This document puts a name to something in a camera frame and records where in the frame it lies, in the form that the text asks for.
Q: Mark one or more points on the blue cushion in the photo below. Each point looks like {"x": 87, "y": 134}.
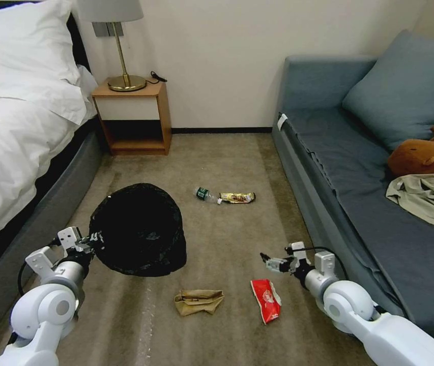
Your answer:
{"x": 400, "y": 95}

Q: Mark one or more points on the gold snack wrapper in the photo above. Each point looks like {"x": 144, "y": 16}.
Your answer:
{"x": 237, "y": 197}

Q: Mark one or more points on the grey bed frame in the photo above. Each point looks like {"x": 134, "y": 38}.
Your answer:
{"x": 49, "y": 207}

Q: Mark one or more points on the large white pillow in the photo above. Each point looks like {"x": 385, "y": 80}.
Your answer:
{"x": 18, "y": 42}

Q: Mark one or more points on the brown plush toy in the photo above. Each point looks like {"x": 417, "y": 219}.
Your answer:
{"x": 415, "y": 152}

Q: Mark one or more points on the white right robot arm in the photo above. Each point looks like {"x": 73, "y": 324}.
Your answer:
{"x": 346, "y": 301}

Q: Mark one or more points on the beige crumpled shirt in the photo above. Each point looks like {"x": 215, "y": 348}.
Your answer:
{"x": 426, "y": 190}

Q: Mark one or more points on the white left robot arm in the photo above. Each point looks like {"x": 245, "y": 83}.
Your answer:
{"x": 45, "y": 305}

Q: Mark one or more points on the crumpled brown paper bag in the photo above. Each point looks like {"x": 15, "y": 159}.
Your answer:
{"x": 197, "y": 303}

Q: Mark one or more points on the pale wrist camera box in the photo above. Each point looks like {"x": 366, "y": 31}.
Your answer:
{"x": 68, "y": 236}
{"x": 297, "y": 248}

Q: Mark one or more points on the blue-grey sofa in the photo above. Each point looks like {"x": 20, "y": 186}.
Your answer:
{"x": 354, "y": 183}

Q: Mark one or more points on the dark baseboard strip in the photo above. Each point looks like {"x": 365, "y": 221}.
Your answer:
{"x": 220, "y": 130}

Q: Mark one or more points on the black headboard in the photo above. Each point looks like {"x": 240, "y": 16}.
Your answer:
{"x": 79, "y": 42}

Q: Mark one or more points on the white duvet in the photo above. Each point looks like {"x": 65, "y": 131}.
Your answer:
{"x": 14, "y": 145}

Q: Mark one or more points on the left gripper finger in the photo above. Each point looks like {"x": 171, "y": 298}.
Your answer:
{"x": 92, "y": 248}
{"x": 88, "y": 241}

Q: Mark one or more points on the brass table lamp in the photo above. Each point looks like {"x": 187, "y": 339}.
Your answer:
{"x": 127, "y": 83}

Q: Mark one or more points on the plastic bottle green label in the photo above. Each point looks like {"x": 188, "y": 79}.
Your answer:
{"x": 202, "y": 193}

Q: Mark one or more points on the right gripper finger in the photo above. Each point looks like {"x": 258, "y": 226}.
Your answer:
{"x": 278, "y": 261}
{"x": 281, "y": 268}

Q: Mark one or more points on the red snack wrapper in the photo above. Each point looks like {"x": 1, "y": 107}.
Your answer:
{"x": 268, "y": 301}

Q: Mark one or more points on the grey wall switch panel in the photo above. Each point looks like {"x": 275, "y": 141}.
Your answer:
{"x": 101, "y": 29}

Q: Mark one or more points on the wooden nightstand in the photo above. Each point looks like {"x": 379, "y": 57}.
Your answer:
{"x": 132, "y": 106}

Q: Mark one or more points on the white sofa tag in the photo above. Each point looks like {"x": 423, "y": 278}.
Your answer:
{"x": 282, "y": 122}

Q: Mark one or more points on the trash bin with black bag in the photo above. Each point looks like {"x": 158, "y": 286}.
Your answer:
{"x": 140, "y": 228}

